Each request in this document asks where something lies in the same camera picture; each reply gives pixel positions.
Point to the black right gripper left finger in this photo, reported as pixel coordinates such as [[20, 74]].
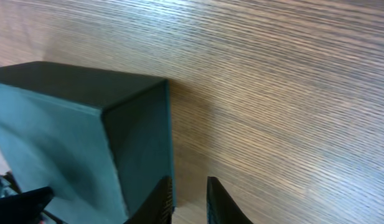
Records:
[[158, 207]]

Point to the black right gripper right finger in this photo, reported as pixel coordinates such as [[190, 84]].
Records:
[[221, 208]]

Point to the dark green box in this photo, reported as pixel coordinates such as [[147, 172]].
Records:
[[100, 139]]

